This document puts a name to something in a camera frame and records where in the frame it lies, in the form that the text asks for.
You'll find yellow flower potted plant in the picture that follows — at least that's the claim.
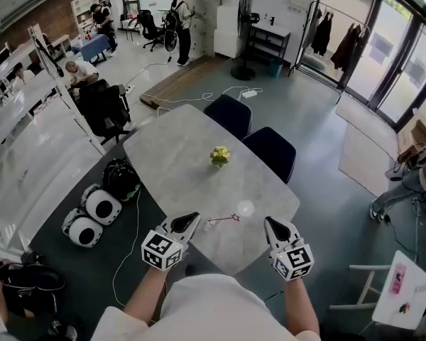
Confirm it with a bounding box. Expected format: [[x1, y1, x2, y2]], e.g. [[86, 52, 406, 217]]
[[209, 146, 231, 169]]

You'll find wooden floor platform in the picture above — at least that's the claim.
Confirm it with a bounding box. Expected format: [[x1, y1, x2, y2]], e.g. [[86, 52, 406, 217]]
[[139, 55, 235, 108]]

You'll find black bag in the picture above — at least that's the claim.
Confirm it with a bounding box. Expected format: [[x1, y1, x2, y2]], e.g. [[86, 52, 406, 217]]
[[0, 261, 65, 315]]

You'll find person's white shirt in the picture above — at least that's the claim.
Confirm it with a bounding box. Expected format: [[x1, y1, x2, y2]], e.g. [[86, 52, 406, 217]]
[[90, 274, 322, 341]]

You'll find dark blue chair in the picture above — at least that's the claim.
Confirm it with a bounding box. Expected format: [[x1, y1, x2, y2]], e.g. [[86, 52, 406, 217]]
[[203, 94, 253, 140], [241, 126, 297, 185]]

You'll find person's left forearm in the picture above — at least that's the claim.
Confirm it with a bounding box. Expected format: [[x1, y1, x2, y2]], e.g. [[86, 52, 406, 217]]
[[122, 266, 168, 328]]

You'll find black side table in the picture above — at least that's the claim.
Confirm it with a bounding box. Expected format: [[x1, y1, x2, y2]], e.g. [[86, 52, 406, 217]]
[[250, 23, 292, 69]]

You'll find white round-window backpack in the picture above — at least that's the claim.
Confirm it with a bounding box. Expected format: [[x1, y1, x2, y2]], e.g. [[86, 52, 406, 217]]
[[61, 207, 104, 249], [80, 184, 123, 223]]

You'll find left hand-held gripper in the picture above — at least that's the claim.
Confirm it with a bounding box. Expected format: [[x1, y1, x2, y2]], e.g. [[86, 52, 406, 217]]
[[141, 211, 202, 271]]

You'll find black backpack with green trim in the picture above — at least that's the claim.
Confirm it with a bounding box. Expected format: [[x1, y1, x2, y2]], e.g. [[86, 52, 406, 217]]
[[102, 158, 142, 202]]

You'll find beige rug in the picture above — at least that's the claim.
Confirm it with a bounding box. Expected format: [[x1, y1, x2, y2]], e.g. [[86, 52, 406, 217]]
[[337, 92, 400, 197]]

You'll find dark hanging coat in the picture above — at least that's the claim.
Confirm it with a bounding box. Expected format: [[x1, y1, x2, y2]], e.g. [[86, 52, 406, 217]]
[[330, 23, 366, 72], [310, 11, 333, 57]]

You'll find person's right forearm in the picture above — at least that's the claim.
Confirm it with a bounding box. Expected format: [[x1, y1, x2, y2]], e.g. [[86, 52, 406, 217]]
[[283, 277, 320, 337]]

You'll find pink packet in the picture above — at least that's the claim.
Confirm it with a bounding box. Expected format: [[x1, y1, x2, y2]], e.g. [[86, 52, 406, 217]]
[[389, 263, 408, 293]]

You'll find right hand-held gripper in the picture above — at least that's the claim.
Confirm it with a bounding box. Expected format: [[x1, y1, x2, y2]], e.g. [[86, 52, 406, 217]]
[[263, 216, 315, 282]]

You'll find teal bin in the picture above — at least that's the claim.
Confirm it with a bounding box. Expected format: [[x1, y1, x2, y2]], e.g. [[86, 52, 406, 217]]
[[268, 60, 284, 79]]

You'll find black office chair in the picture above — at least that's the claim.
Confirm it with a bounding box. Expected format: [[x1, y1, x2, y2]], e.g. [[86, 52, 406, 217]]
[[78, 79, 131, 145], [138, 9, 164, 52]]

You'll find grey marble table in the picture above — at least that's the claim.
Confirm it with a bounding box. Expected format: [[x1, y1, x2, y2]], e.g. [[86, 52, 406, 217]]
[[123, 104, 301, 276]]

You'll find small white table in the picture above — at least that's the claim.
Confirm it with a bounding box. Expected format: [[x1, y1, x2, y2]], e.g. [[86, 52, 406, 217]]
[[371, 249, 426, 330]]

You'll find red star wand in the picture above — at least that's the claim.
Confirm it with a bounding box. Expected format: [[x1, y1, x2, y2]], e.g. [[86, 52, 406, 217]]
[[207, 213, 241, 227]]

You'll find white floor cable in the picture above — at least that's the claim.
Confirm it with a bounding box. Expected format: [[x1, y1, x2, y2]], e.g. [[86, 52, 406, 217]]
[[112, 186, 143, 307]]

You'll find black clothes rack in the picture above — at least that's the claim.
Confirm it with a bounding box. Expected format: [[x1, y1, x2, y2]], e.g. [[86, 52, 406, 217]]
[[287, 0, 372, 104]]

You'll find blue cloth table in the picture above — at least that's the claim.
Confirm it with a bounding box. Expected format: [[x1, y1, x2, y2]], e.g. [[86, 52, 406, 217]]
[[72, 33, 109, 63]]

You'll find white shelving rack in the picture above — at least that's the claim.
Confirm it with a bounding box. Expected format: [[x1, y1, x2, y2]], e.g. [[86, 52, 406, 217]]
[[0, 25, 106, 248]]

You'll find cardboard box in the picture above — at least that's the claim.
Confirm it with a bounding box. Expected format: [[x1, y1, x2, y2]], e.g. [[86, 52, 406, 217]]
[[397, 108, 426, 156]]

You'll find black standing fan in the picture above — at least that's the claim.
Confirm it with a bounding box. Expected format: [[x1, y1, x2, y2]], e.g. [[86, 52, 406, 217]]
[[230, 0, 260, 81]]

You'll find white refrigerator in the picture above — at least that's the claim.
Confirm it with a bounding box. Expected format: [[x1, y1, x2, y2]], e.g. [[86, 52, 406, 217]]
[[213, 4, 242, 59]]

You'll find white stool frame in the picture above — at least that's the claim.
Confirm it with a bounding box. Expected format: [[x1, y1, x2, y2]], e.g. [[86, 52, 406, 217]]
[[328, 264, 391, 310]]

